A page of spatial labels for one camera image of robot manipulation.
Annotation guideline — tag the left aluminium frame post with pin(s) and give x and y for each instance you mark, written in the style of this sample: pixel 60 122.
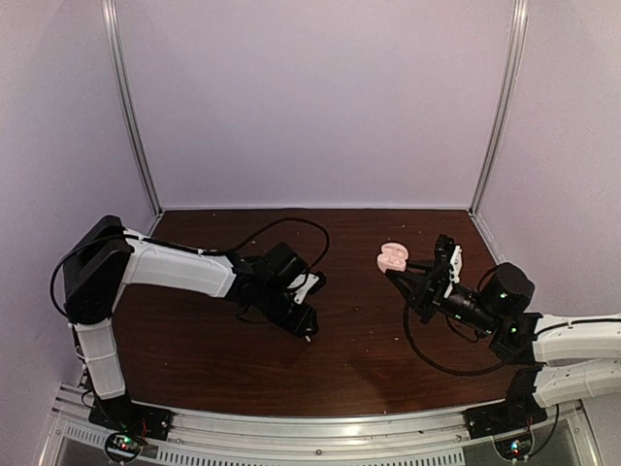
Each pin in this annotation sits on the left aluminium frame post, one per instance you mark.
pixel 128 112

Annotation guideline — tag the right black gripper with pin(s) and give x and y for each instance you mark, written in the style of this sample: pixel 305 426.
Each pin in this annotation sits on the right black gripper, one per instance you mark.
pixel 430 291

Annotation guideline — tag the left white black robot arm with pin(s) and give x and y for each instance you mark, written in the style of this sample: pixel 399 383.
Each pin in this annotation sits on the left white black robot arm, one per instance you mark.
pixel 110 257

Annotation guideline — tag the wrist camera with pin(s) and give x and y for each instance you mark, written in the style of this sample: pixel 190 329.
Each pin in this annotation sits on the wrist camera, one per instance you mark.
pixel 448 253
pixel 306 284

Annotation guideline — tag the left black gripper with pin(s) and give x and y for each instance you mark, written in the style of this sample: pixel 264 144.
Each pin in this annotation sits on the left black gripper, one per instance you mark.
pixel 298 324

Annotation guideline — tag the front aluminium rail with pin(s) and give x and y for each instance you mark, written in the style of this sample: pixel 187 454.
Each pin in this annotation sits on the front aluminium rail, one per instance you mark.
pixel 438 437

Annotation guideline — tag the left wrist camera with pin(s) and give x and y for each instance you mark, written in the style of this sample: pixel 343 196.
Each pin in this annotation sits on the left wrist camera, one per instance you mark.
pixel 306 284

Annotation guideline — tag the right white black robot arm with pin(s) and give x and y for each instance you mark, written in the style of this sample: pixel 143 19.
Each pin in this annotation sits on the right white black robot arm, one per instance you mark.
pixel 562 358

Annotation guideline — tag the aluminium frame post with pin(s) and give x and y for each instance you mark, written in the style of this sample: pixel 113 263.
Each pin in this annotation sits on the aluminium frame post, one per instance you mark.
pixel 515 50
pixel 128 112

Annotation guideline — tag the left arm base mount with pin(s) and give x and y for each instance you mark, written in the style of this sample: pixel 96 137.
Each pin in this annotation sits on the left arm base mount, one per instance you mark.
pixel 131 425

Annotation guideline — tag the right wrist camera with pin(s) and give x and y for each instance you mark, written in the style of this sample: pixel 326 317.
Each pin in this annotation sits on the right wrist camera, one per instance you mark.
pixel 448 253

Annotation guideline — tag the pink round earbud case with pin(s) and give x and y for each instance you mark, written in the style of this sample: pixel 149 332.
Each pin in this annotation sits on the pink round earbud case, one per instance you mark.
pixel 392 257

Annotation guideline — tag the right aluminium frame post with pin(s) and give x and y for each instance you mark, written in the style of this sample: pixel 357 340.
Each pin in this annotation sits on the right aluminium frame post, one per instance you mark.
pixel 515 50

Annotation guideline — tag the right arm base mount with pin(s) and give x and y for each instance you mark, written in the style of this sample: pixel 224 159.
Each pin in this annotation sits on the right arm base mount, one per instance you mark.
pixel 510 421

